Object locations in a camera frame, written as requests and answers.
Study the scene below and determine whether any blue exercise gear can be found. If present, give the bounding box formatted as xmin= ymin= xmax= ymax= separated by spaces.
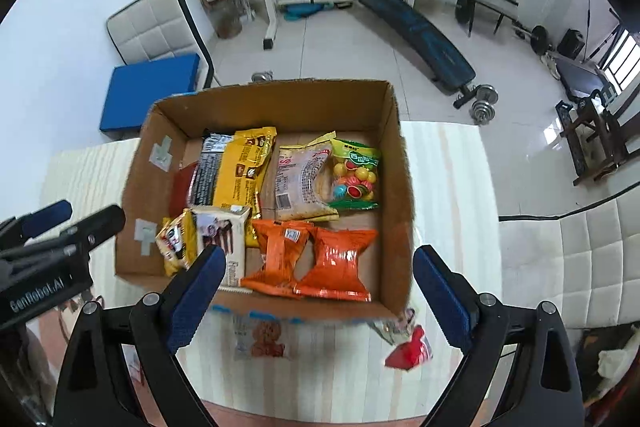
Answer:
xmin=285 ymin=3 xmax=333 ymax=20

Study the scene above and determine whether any black metal stand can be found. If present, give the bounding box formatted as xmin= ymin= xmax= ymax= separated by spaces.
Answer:
xmin=585 ymin=0 xmax=626 ymax=62

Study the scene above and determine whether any white padded chair black frame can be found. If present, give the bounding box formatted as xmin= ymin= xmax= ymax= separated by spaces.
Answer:
xmin=105 ymin=0 xmax=216 ymax=90

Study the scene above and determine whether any red triangular snack packet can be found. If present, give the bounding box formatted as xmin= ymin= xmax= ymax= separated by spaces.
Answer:
xmin=384 ymin=326 xmax=433 ymax=372

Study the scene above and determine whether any small white snack packet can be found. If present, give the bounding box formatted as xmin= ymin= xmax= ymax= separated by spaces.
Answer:
xmin=370 ymin=307 xmax=418 ymax=347

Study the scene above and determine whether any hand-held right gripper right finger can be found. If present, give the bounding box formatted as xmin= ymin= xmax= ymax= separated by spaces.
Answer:
xmin=412 ymin=244 xmax=586 ymax=427

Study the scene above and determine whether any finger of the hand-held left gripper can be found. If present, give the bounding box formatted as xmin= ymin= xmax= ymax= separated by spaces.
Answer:
xmin=37 ymin=205 xmax=126 ymax=258
xmin=0 ymin=200 xmax=73 ymax=250

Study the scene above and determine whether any clear rice cracker packet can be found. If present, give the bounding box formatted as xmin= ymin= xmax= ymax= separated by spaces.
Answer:
xmin=274 ymin=132 xmax=340 ymax=224

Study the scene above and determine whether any short barbell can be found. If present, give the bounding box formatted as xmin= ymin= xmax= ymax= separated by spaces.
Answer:
xmin=456 ymin=0 xmax=551 ymax=55

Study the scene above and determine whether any chrome dumbbell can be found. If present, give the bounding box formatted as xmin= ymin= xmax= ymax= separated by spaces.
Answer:
xmin=452 ymin=84 xmax=499 ymax=126

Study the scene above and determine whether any black sit-up bench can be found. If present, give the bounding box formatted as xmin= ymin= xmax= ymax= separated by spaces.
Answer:
xmin=351 ymin=0 xmax=478 ymax=110

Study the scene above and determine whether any orange snack packet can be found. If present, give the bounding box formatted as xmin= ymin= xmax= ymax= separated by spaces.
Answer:
xmin=240 ymin=219 xmax=315 ymax=300
xmin=292 ymin=227 xmax=378 ymax=303

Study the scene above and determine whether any dark wooden chair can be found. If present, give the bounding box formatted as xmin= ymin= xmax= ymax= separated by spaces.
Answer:
xmin=555 ymin=82 xmax=640 ymax=186

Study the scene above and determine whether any cardboard box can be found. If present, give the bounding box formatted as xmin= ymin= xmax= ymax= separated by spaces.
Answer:
xmin=114 ymin=79 xmax=416 ymax=325

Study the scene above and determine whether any black stick snack packet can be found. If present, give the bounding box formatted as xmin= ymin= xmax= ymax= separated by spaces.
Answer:
xmin=187 ymin=133 xmax=233 ymax=208

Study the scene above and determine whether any dark weight bench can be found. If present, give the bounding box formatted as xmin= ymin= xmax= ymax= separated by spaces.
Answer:
xmin=552 ymin=57 xmax=611 ymax=102

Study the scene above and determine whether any dark red snack packet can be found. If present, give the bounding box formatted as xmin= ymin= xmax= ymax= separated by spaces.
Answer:
xmin=169 ymin=161 xmax=201 ymax=220

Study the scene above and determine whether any yellow panda snack packet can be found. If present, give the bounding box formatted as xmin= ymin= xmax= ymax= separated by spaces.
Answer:
xmin=155 ymin=209 xmax=198 ymax=278

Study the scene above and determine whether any glass jar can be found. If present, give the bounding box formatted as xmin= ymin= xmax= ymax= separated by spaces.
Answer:
xmin=197 ymin=0 xmax=251 ymax=40

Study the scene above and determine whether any white goose plush toy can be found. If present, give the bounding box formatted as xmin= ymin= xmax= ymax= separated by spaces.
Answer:
xmin=597 ymin=334 xmax=640 ymax=400

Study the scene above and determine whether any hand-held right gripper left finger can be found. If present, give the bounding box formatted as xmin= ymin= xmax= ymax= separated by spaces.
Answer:
xmin=52 ymin=245 xmax=227 ymax=427

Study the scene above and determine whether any white cartoon cookie packet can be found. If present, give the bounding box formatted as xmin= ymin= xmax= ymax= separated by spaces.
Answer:
xmin=232 ymin=314 xmax=293 ymax=362

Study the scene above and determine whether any black speaker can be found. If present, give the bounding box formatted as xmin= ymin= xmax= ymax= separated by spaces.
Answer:
xmin=557 ymin=29 xmax=586 ymax=60

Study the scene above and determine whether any white padded chair black trim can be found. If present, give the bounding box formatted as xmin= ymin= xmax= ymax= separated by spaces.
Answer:
xmin=497 ymin=179 xmax=640 ymax=330

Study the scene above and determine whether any green candy ball packet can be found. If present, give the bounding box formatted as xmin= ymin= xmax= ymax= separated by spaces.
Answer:
xmin=327 ymin=138 xmax=382 ymax=211

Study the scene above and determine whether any white chocolate stick box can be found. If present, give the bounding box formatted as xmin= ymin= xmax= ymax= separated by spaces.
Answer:
xmin=191 ymin=205 xmax=252 ymax=293

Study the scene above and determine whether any blue cushion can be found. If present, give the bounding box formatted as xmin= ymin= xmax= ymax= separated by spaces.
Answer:
xmin=98 ymin=53 xmax=202 ymax=140

